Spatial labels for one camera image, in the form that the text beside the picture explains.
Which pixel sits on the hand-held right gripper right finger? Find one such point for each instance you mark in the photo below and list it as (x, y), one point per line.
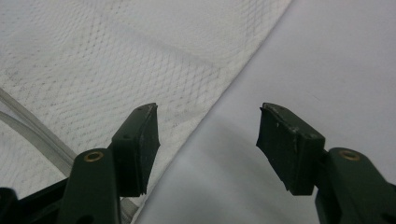
(292, 146)

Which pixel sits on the clear plastic tube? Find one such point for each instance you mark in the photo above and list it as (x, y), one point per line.
(37, 130)

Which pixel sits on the white mesh garment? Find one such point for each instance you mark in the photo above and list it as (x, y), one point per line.
(118, 62)

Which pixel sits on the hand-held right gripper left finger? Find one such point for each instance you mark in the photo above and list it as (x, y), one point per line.
(134, 149)

